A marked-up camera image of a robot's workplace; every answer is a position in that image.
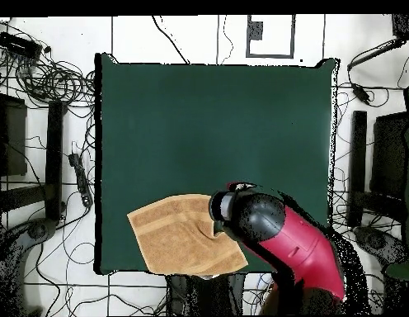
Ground tan terry towel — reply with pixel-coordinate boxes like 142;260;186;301
126;193;249;277

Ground dark green table cloth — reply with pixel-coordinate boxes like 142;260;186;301
93;52;341;277

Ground black metal stand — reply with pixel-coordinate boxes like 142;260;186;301
0;73;68;223
346;110;409;229

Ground black wheeled stand leg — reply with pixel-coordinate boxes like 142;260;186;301
0;217;59;316
353;225;409;268

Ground black power adapter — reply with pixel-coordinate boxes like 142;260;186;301
350;82;373;105

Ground black power strip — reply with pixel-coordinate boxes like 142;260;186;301
68;152;94;208

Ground black rod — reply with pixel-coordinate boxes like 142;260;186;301
346;36;407;72

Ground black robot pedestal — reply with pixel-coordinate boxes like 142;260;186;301
165;273;247;316

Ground black cable tangle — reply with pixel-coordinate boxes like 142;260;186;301
0;49;96;110

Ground black network switch box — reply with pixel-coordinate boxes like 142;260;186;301
0;31;43;60

